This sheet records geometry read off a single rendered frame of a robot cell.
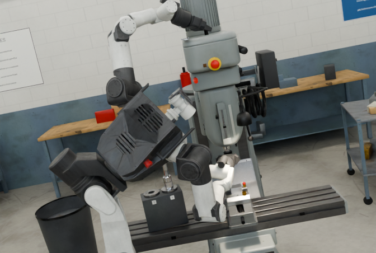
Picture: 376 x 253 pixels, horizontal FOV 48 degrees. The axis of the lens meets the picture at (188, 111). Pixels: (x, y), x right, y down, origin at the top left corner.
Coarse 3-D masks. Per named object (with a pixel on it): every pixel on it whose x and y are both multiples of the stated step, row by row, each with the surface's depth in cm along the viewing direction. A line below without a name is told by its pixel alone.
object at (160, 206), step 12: (156, 192) 230; (168, 192) 229; (180, 192) 229; (144, 204) 226; (156, 204) 227; (168, 204) 228; (180, 204) 230; (156, 216) 228; (168, 216) 230; (180, 216) 231; (156, 228) 229
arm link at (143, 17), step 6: (132, 12) 195; (138, 12) 195; (144, 12) 196; (150, 12) 197; (120, 18) 189; (132, 18) 192; (138, 18) 193; (144, 18) 196; (150, 18) 198; (138, 24) 194; (144, 24) 198; (114, 30) 191
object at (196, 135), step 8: (184, 88) 280; (192, 88) 272; (240, 88) 277; (192, 96) 264; (192, 104) 261; (192, 120) 263; (192, 136) 268; (200, 136) 265; (248, 136) 268; (208, 144) 266; (240, 144) 266; (248, 144) 267; (216, 152) 268; (232, 152) 268; (240, 152) 267; (248, 152) 267; (256, 160) 276; (256, 168) 273; (256, 176) 273; (208, 240) 286
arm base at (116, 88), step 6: (114, 78) 179; (120, 78) 178; (108, 84) 180; (114, 84) 178; (120, 84) 177; (138, 84) 189; (108, 90) 180; (114, 90) 178; (120, 90) 177; (126, 90) 178; (108, 96) 180; (114, 96) 178; (120, 96) 177; (126, 96) 177; (132, 96) 181; (108, 102) 181; (114, 102) 180; (120, 102) 179; (126, 102) 179
